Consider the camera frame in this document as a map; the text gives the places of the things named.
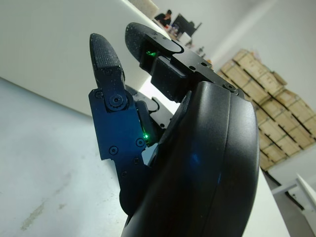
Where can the black computer monitor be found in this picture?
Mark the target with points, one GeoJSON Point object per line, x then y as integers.
{"type": "Point", "coordinates": [185, 24]}

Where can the person in black shirt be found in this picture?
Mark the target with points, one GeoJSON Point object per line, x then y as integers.
{"type": "Point", "coordinates": [163, 17]}

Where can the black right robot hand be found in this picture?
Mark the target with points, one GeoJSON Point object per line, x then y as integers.
{"type": "Point", "coordinates": [197, 160]}

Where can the stacked wooden crates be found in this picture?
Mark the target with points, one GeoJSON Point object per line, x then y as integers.
{"type": "Point", "coordinates": [284, 111]}

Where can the white two-slot toaster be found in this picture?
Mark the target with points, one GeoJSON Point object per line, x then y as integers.
{"type": "Point", "coordinates": [49, 37]}

